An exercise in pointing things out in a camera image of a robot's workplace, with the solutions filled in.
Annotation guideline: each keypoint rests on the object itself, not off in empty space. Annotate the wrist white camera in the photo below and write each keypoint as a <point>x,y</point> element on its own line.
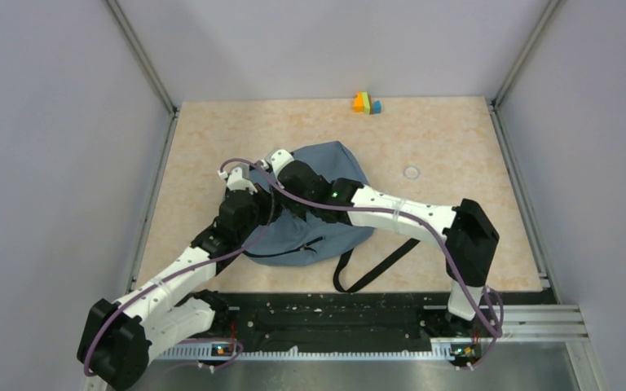
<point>237,179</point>
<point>275,161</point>

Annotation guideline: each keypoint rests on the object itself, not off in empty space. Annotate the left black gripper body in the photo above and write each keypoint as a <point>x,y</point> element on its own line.
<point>260,211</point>

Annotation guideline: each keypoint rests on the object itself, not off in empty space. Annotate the colourful sticky note stack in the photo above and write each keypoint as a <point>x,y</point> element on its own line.
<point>362,102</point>

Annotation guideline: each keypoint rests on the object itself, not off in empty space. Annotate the blue-grey student backpack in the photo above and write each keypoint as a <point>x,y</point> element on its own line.
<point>294,240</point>

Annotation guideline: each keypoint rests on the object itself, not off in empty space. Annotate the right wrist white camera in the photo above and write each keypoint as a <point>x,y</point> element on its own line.
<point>275,161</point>

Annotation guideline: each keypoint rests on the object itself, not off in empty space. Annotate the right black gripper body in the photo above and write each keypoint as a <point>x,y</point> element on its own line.
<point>296,206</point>

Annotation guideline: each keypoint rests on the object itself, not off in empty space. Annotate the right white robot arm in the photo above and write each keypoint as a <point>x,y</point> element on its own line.
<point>354,210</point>

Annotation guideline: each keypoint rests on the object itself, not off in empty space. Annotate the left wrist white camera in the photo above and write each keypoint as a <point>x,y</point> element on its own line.
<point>237,179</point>

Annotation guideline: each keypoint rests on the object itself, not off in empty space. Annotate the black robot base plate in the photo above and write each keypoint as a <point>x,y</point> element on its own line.
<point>335,323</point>

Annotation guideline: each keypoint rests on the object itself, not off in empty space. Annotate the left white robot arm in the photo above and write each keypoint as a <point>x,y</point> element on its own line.
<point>156,297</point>

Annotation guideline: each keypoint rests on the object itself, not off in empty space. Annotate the aluminium frame rail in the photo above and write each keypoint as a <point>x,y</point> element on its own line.
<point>526,326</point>

